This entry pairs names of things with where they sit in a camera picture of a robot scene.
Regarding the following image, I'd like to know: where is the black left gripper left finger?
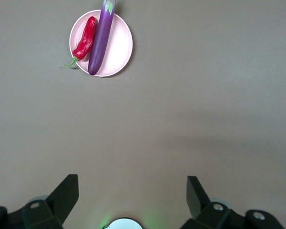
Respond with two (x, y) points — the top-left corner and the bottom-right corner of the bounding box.
(46, 174), (80, 227)

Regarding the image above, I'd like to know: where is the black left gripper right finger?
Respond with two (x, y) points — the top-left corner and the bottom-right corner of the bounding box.
(185, 176), (210, 220)

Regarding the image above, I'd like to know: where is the long purple eggplant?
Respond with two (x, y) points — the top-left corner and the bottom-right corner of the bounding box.
(88, 0), (117, 76)

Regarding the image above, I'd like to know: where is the red chili pepper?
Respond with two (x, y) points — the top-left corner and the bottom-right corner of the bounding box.
(63, 16), (98, 68)

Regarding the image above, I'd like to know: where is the pink plate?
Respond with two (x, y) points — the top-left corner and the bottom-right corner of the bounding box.
(69, 9), (133, 78)

